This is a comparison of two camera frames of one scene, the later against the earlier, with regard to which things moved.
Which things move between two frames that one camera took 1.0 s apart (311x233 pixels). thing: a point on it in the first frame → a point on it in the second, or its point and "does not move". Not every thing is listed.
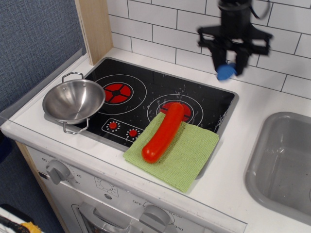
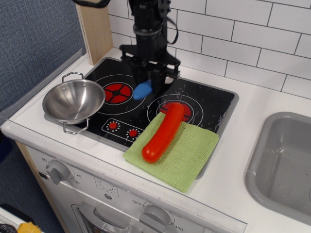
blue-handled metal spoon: [224, 71] → [143, 89]
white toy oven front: [90, 201] does not move
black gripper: [236, 32] → [151, 51]
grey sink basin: [278, 173] does not move
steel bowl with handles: [73, 101] does not move
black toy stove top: [134, 98] does not move
